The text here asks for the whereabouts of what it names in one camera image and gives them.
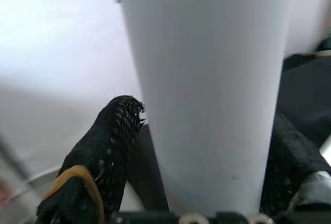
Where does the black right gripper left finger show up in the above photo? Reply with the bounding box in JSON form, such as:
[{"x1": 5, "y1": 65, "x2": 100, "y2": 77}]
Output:
[{"x1": 35, "y1": 94, "x2": 147, "y2": 224}]

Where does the yellow rubber band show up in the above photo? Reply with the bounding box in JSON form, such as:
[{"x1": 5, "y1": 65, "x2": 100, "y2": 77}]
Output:
[{"x1": 42, "y1": 165, "x2": 106, "y2": 224}]

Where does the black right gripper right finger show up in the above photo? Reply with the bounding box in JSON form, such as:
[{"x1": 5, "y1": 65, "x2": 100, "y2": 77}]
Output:
[{"x1": 261, "y1": 111, "x2": 331, "y2": 217}]

